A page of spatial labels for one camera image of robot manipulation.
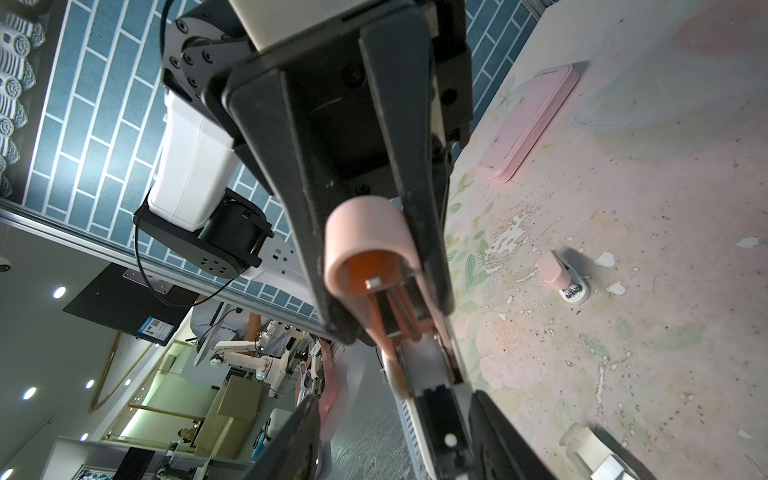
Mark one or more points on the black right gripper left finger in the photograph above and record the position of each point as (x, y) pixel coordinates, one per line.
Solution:
(292, 444)

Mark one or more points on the staple box sleeve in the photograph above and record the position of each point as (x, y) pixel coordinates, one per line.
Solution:
(592, 458)

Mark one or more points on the pink stapler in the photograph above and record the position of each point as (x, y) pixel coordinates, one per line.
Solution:
(372, 267)

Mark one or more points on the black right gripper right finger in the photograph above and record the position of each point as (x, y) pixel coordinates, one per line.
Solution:
(499, 451)

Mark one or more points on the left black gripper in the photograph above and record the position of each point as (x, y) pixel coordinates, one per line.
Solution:
(369, 101)

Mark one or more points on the pink flat case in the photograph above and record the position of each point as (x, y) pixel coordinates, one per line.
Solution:
(530, 113)

